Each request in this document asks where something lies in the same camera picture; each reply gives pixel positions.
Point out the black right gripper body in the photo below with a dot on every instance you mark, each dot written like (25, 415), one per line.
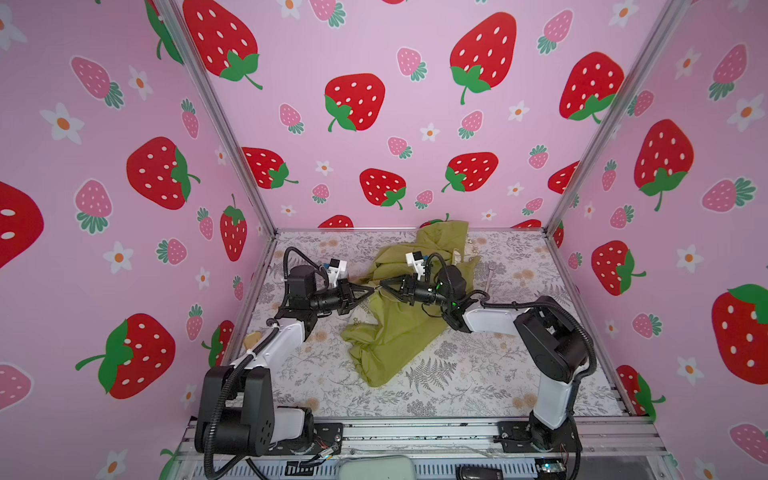
(419, 291)

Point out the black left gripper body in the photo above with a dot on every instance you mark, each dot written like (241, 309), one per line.
(331, 301)

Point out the green zip jacket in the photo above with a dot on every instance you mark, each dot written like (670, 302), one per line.
(381, 350)

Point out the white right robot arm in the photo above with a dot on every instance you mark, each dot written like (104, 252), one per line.
(557, 343)

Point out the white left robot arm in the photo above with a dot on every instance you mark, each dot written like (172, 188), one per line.
(238, 418)

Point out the tan cardboard box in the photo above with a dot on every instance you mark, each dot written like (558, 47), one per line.
(251, 340)

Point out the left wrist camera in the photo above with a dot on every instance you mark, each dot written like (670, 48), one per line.
(336, 271)

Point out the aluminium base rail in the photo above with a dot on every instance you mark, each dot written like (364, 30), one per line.
(623, 437)

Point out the white device on rail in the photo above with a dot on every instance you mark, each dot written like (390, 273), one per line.
(379, 468)

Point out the black device on rail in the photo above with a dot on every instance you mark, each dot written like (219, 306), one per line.
(475, 472)

